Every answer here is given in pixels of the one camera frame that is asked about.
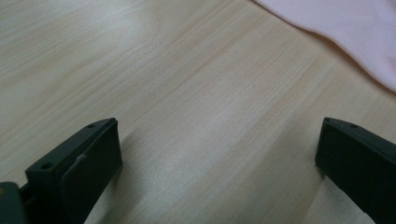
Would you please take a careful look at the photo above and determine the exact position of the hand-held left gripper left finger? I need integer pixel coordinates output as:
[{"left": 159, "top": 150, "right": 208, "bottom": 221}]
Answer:
[{"left": 24, "top": 117, "right": 123, "bottom": 224}]

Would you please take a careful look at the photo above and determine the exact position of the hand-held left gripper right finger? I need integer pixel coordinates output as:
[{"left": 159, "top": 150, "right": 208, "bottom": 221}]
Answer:
[{"left": 314, "top": 117, "right": 396, "bottom": 224}]

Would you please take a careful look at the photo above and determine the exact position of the pink sock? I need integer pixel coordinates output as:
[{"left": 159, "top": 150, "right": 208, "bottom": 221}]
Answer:
[{"left": 253, "top": 0, "right": 396, "bottom": 93}]

